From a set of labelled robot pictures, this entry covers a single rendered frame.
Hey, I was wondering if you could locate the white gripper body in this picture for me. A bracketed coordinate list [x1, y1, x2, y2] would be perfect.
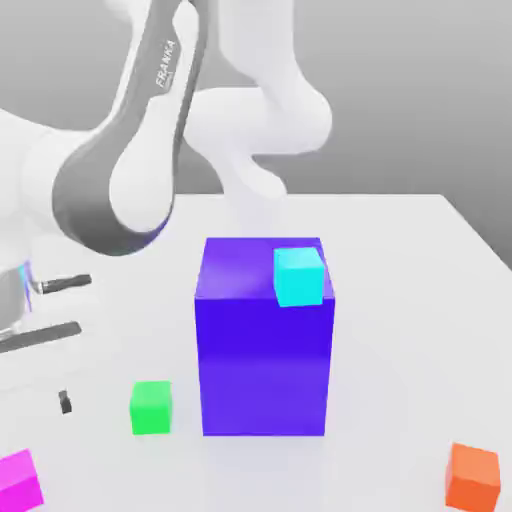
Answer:
[0, 320, 84, 363]

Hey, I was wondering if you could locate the small green cube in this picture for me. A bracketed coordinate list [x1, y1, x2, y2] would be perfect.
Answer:
[128, 380, 174, 436]

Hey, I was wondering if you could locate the small magenta cube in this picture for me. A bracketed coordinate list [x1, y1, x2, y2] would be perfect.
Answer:
[0, 448, 45, 512]

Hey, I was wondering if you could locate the small cyan cube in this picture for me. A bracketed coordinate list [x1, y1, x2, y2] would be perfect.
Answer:
[272, 246, 326, 309]

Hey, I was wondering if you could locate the small orange cube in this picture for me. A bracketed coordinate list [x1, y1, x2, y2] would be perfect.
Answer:
[444, 441, 502, 512]

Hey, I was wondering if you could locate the large blue box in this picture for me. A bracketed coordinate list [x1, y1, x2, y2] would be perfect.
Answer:
[194, 236, 336, 438]

